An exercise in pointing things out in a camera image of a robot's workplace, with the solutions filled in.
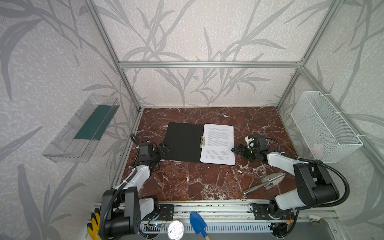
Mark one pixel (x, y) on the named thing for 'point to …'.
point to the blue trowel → (198, 224)
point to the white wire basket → (330, 134)
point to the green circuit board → (152, 227)
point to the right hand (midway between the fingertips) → (236, 147)
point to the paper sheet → (219, 141)
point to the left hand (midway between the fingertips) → (166, 144)
